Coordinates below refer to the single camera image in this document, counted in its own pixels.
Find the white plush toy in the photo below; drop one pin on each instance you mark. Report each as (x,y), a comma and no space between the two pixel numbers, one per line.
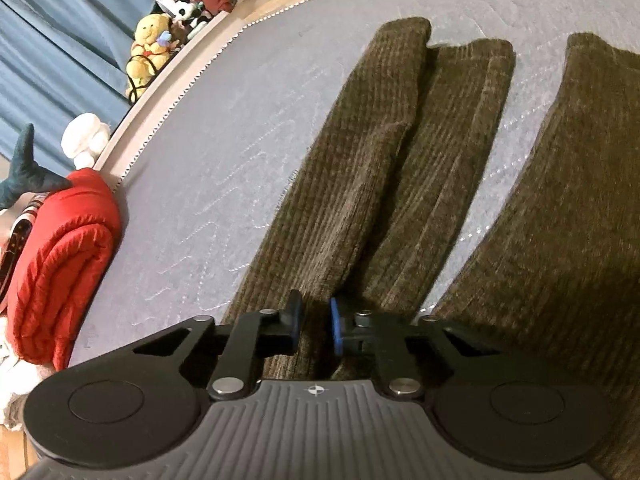
(85,135)

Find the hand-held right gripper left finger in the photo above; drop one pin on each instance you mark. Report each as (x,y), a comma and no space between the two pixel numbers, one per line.
(297,322)

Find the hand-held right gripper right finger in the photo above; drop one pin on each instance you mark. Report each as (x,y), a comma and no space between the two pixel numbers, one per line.
(336,327)

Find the blue curtain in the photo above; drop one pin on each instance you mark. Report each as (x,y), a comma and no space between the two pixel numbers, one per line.
(65,35)

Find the panda plush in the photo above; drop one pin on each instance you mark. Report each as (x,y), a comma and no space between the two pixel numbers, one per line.
(184,10)

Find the wooden bed frame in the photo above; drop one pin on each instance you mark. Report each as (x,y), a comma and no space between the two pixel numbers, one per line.
(165,85)

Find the dark teal shark plush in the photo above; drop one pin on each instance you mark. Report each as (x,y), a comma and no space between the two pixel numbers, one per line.
(22,175)

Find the white folded blanket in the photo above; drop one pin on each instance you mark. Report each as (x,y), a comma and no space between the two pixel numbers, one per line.
(20,385)

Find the red folded quilt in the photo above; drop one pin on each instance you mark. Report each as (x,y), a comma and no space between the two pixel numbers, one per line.
(65,260)

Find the yellow bear plush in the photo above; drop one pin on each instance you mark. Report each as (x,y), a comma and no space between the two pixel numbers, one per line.
(150,42)

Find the grey quilted mattress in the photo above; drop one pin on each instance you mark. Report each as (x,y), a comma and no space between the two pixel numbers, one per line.
(225,135)

